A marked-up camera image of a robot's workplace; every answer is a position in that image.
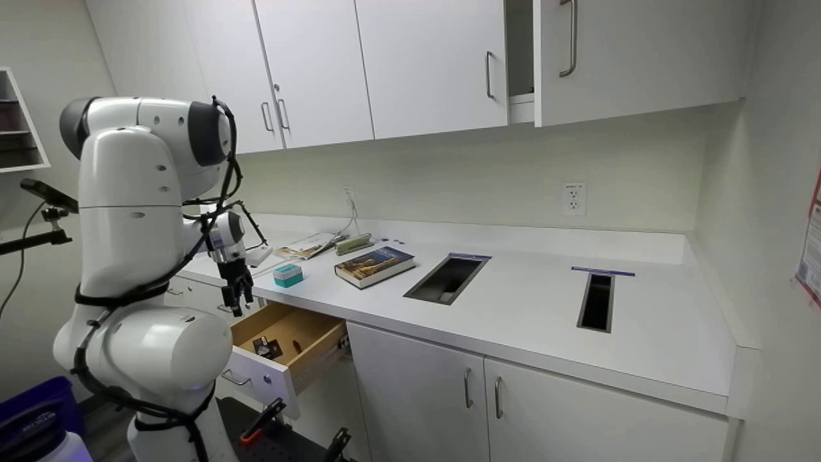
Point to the small black box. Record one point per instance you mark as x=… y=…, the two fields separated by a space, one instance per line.
x=269 y=347

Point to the stack of books and papers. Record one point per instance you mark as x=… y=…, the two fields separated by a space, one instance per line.
x=307 y=248

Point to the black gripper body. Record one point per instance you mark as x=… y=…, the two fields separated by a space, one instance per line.
x=234 y=273

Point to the teal cardboard box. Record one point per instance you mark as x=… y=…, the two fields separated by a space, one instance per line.
x=289 y=277

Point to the white wall outlet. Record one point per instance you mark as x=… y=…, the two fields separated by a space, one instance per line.
x=573 y=200

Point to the wall poster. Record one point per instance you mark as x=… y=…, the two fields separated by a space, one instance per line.
x=810 y=248

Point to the red pen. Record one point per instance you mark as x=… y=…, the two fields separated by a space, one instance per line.
x=296 y=347

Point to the white lower cabinet door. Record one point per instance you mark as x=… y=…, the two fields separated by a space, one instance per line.
x=415 y=398
x=598 y=425

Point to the wide rectangular countertop opening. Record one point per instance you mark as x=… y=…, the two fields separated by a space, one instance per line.
x=444 y=279

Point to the white upper cabinets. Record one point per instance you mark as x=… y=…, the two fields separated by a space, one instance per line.
x=428 y=61

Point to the white open shelf unit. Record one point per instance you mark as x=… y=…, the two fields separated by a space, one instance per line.
x=16 y=129

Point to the open wooden drawer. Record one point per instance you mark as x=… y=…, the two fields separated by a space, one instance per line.
x=296 y=329

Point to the black and red clamp tools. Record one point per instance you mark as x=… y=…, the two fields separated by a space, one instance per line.
x=260 y=425

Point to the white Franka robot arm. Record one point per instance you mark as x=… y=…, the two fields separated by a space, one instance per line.
x=130 y=232

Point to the black camera on stand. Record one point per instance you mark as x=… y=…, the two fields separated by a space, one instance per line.
x=43 y=196

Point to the blue bin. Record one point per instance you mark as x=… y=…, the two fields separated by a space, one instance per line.
x=34 y=419

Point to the narrow countertop slot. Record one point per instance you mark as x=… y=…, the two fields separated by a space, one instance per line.
x=597 y=298

